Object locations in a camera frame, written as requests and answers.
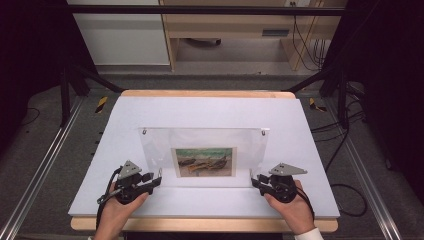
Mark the boat painting photo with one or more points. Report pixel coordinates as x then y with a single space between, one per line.
205 162

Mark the yellow black floor tape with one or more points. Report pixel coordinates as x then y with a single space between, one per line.
101 104
315 106

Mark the wooden table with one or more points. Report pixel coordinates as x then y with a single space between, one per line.
200 93

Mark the aluminium floor rail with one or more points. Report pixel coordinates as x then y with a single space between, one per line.
36 176
366 180

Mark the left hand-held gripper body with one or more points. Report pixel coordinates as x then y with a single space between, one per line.
128 186

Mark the white cabinet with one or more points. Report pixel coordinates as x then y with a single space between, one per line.
123 36

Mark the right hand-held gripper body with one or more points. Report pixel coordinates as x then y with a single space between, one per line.
283 186

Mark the dark curtain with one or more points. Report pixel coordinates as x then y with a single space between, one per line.
30 50
390 83

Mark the person's right hand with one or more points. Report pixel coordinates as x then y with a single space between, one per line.
295 213

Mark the black horizontal metal bar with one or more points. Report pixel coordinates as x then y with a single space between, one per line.
200 10

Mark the black object under desk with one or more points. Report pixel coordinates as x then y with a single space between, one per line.
203 41

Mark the pale grey table mat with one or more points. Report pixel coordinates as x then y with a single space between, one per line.
150 110

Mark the clear acrylic photo frame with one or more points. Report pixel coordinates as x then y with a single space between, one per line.
156 146

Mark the light wooden desk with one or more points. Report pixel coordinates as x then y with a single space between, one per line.
226 23

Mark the black metal stand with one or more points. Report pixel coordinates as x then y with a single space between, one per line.
65 96
342 100

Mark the person's left hand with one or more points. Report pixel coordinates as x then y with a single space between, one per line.
115 215

